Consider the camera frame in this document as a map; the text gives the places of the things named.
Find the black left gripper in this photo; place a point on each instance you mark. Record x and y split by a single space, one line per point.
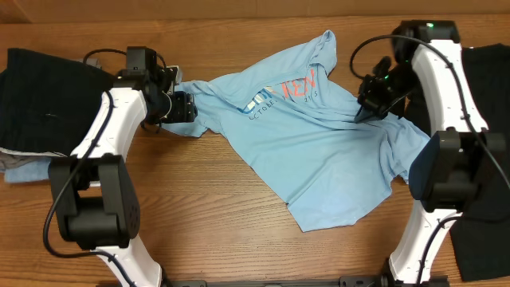
185 109

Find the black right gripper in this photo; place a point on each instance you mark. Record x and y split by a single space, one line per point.
370 101

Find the light blue printed t-shirt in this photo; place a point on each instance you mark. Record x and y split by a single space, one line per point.
296 129

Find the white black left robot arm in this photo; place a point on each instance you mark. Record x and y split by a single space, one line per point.
94 200

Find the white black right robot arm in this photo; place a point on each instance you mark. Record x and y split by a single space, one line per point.
433 49

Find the folded black garment on stack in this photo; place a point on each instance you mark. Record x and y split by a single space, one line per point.
48 103

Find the folded blue garment under stack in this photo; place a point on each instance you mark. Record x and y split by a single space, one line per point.
35 171

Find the black unfolded shirt pile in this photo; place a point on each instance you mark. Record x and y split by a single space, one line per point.
480 235

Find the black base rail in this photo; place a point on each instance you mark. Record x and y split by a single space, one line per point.
279 282

